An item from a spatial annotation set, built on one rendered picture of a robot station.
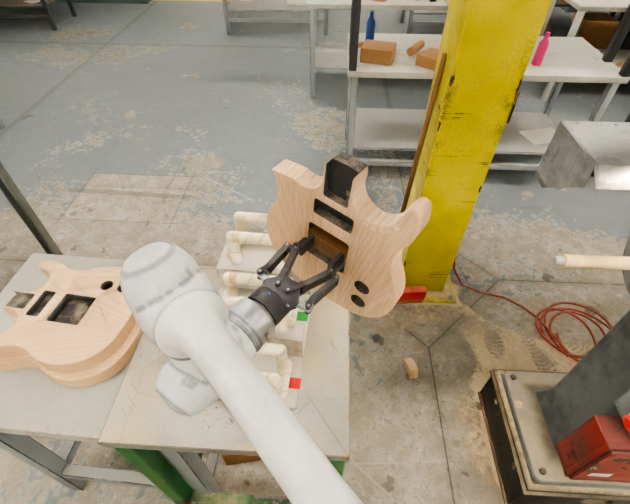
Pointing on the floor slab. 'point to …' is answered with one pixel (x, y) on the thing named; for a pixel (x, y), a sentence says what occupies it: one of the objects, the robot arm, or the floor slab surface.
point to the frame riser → (511, 484)
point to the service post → (15, 196)
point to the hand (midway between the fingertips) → (325, 248)
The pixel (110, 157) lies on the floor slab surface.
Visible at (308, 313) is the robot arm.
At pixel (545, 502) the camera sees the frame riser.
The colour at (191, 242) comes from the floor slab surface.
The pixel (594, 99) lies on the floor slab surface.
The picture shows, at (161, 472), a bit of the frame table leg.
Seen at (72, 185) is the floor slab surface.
